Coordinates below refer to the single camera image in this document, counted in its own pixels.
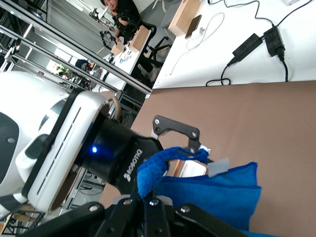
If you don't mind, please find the dark brown flat case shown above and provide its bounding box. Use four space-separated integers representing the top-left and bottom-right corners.
185 14 203 40

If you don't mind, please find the seated person in black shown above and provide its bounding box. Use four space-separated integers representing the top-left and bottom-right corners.
100 0 147 48

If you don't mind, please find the large light wooden box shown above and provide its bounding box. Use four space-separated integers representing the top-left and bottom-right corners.
167 0 202 38

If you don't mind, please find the short black power adapter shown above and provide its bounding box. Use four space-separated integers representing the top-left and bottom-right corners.
263 25 289 82

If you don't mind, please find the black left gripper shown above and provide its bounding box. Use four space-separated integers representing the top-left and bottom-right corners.
74 115 202 196

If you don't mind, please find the long black power adapter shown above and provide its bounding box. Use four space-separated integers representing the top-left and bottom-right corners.
206 33 264 86

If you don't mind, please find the blue microfiber towel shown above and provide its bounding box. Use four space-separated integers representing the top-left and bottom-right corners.
136 146 281 237

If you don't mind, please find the small light wooden box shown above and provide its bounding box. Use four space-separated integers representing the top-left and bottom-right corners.
129 25 152 54

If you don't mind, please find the black office chair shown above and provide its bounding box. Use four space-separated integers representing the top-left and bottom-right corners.
133 21 174 82

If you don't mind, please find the white charger with cable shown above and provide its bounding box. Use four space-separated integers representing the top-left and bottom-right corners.
169 12 225 76

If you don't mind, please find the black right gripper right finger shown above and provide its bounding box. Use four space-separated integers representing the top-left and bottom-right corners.
144 197 245 237

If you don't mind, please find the aluminium frame rail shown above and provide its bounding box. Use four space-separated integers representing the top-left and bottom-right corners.
0 0 153 99

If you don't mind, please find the grey office chair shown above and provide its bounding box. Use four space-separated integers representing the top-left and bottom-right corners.
159 0 184 29

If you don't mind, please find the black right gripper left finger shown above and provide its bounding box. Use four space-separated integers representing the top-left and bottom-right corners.
14 197 143 237

